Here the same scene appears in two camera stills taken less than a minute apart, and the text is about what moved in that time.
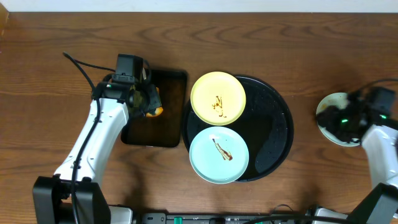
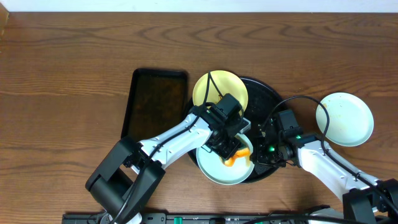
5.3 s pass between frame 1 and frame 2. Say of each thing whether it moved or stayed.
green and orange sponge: moved
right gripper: moved
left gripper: moved
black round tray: moved
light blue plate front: stayed
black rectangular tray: stayed
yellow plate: stayed
